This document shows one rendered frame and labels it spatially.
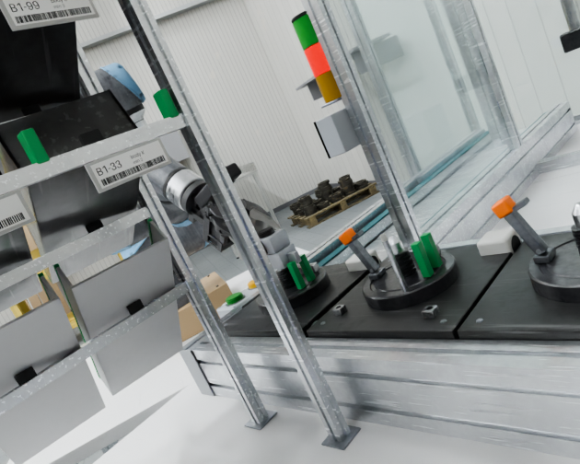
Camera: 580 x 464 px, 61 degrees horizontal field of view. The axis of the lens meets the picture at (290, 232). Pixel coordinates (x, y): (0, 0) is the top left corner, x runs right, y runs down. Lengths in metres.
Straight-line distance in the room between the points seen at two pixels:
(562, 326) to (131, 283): 0.49
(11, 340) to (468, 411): 0.49
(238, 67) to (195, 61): 0.75
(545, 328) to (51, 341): 0.53
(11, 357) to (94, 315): 0.11
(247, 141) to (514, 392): 8.50
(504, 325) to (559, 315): 0.05
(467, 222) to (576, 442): 0.63
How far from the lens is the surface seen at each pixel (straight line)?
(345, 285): 0.84
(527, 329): 0.55
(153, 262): 0.66
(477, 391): 0.56
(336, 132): 0.87
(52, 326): 0.62
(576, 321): 0.55
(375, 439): 0.67
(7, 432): 0.74
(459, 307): 0.63
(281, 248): 0.86
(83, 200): 0.62
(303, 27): 0.91
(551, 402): 0.53
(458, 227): 1.06
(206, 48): 9.10
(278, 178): 8.99
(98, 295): 0.65
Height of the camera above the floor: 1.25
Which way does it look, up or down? 11 degrees down
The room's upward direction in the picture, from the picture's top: 25 degrees counter-clockwise
